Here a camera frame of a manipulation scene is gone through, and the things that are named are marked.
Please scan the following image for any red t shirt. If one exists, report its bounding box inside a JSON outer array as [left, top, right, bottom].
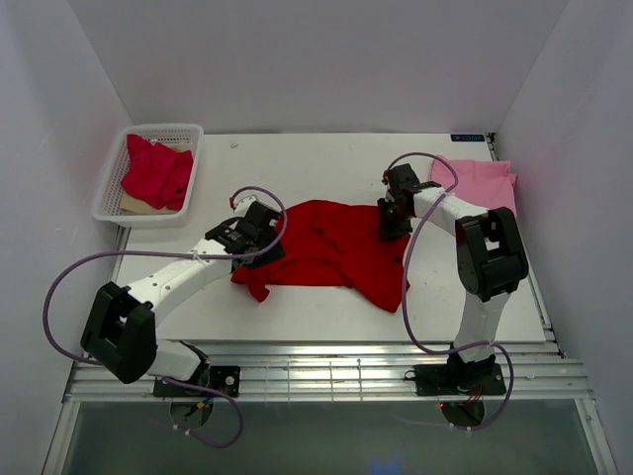
[[231, 200, 409, 313]]

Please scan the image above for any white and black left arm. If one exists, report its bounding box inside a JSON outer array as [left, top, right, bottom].
[[80, 197, 284, 396]]

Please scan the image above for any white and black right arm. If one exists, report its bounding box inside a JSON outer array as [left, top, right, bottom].
[[378, 163, 529, 399]]

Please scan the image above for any blue label on table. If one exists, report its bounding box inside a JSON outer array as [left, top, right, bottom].
[[450, 134, 486, 143]]

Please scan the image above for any folded pink t shirt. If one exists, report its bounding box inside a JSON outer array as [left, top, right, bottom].
[[441, 155, 517, 216]]

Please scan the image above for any crimson shirt in basket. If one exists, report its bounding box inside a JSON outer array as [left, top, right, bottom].
[[121, 135, 194, 211]]

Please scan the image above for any beige cloth in basket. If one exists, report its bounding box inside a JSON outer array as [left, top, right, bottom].
[[120, 193, 177, 215]]

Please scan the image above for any white plastic basket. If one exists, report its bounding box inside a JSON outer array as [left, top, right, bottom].
[[92, 124, 204, 229]]

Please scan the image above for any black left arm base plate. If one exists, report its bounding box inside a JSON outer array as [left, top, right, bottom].
[[152, 365, 241, 398]]

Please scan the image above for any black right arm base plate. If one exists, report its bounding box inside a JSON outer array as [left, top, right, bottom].
[[407, 363, 506, 396]]

